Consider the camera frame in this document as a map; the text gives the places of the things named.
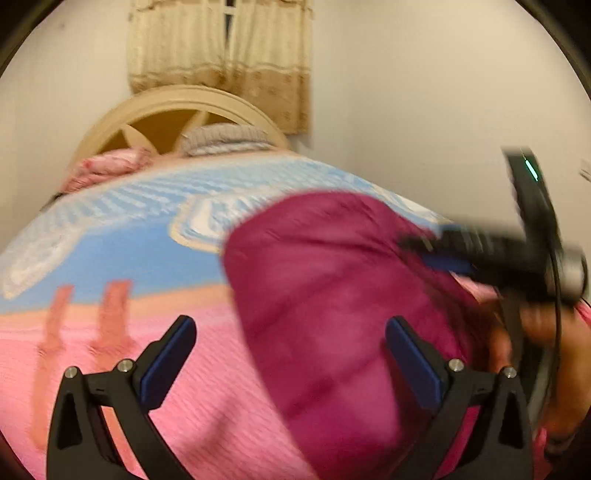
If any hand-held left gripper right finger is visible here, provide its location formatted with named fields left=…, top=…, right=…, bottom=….
left=385, top=316, right=536, bottom=480

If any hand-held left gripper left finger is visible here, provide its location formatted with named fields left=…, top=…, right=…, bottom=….
left=46, top=315, right=198, bottom=480

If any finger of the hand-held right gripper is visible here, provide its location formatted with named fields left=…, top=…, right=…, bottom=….
left=421, top=254, right=478, bottom=278
left=399, top=225, right=472, bottom=254

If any magenta puffer jacket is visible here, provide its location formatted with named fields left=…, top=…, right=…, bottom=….
left=223, top=191, right=504, bottom=480

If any person's right hand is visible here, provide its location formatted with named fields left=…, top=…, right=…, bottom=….
left=519, top=305, right=578, bottom=344

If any blue and pink printed blanket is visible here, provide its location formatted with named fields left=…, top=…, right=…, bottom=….
left=0, top=152, right=591, bottom=480

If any pink floral folded cloth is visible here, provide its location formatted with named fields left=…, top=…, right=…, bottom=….
left=62, top=148, right=153, bottom=192

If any striped pillow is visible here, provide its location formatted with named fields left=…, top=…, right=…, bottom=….
left=178, top=124, right=278, bottom=158

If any beige floral curtain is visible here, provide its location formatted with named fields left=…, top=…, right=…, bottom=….
left=128, top=0, right=312, bottom=136

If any cream wooden headboard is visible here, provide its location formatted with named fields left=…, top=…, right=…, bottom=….
left=71, top=85, right=291, bottom=171

